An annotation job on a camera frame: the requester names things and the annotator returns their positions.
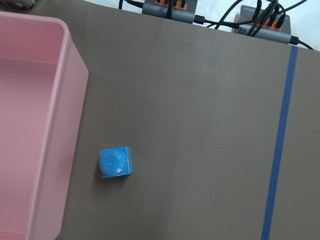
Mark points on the pink plastic box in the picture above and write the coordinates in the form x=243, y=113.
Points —
x=43, y=82

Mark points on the small blue single-stud block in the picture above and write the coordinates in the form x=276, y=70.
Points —
x=115, y=162

